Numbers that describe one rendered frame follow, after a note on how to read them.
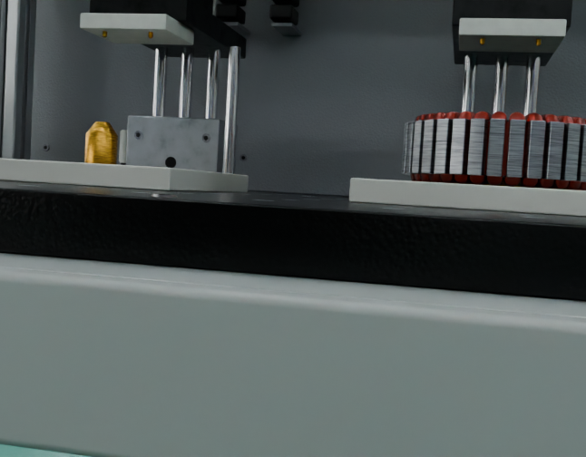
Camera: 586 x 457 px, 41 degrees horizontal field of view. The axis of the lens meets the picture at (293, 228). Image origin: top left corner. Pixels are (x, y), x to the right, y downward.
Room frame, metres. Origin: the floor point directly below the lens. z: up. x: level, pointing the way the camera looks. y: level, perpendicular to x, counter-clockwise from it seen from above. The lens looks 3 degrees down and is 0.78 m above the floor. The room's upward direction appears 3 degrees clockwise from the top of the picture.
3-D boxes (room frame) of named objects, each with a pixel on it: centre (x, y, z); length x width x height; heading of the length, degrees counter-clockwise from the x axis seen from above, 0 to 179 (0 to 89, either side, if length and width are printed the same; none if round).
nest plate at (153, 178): (0.49, 0.12, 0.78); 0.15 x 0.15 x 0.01; 78
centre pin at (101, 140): (0.49, 0.12, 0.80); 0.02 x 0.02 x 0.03
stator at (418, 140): (0.44, -0.12, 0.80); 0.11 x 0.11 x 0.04
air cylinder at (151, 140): (0.63, 0.09, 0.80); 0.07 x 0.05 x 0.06; 78
